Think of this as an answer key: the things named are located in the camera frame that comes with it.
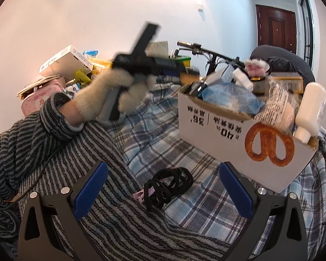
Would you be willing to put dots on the striped grey fleece robe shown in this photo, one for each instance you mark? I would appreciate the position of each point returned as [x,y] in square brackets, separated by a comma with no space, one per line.
[111,223]

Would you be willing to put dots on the dark grey crumpled jacket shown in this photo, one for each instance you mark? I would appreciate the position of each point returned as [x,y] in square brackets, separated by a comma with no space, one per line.
[279,64]

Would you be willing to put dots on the black bicycle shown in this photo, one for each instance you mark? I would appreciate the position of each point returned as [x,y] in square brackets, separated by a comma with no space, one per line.
[206,50]

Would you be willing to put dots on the blue plaid cloth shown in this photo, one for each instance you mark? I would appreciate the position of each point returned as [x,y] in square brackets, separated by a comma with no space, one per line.
[152,146]

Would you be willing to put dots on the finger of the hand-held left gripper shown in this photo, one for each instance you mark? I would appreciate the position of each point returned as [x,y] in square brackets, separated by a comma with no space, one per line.
[173,66]

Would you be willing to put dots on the white teal small box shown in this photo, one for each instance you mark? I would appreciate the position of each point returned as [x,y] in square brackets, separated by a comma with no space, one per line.
[220,76]

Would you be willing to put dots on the person's left forearm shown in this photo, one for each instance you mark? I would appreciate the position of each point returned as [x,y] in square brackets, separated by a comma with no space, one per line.
[68,114]

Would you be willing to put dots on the yellow container with green lid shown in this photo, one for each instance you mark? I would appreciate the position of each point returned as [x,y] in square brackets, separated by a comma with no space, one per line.
[184,59]

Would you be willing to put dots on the chair with grey jacket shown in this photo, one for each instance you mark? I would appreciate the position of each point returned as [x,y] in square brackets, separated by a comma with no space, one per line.
[288,54]

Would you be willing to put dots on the pink paper tag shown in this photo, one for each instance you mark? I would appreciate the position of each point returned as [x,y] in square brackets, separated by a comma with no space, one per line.
[138,196]

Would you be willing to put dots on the brown wooden door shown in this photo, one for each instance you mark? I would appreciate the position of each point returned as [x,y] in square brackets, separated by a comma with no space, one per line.
[274,27]

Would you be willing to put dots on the cardboard box with pretzel print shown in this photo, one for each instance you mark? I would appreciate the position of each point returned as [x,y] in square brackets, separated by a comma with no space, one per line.
[206,125]

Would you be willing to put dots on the black framed glass door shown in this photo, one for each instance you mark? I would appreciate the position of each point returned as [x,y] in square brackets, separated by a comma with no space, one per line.
[312,27]

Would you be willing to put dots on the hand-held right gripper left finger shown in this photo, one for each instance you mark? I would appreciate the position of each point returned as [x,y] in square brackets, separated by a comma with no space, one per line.
[89,190]

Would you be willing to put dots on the pink white plush paw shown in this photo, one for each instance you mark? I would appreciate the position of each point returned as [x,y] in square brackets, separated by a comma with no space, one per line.
[256,66]

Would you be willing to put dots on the light blue packet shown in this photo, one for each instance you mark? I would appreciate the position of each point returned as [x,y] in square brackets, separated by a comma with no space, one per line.
[90,53]

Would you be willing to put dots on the white flat carton box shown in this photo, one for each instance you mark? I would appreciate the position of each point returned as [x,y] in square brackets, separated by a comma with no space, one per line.
[62,61]

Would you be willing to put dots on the blue wet wipes pack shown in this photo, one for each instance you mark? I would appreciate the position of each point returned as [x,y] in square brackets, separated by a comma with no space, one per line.
[228,96]

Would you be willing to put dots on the yellow packet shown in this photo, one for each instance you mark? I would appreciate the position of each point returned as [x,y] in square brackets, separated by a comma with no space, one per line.
[102,64]

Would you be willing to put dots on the black hair clip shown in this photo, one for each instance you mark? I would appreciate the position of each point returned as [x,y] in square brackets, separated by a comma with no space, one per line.
[153,195]

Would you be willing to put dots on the white plastic bottle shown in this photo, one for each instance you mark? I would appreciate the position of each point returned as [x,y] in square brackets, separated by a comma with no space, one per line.
[312,106]

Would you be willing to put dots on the person's left hand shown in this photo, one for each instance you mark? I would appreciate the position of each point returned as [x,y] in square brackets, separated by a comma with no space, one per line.
[97,92]

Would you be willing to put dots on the white small packet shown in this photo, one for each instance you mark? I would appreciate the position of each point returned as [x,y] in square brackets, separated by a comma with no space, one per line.
[243,78]

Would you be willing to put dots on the clear bread packet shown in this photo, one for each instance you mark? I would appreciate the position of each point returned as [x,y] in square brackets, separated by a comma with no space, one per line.
[282,111]

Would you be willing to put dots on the white wall switch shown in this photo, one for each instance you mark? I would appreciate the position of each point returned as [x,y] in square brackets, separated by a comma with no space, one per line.
[200,7]

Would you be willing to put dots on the black small box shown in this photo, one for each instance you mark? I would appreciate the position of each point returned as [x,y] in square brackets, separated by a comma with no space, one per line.
[197,88]

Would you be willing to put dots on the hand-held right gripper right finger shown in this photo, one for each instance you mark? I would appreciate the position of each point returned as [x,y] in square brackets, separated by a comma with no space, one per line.
[235,190]

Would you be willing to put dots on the pink cartoon case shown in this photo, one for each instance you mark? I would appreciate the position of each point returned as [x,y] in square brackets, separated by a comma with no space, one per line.
[40,98]

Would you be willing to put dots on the tall white patterned tumbler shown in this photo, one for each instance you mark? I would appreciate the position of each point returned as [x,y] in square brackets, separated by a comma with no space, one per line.
[159,49]

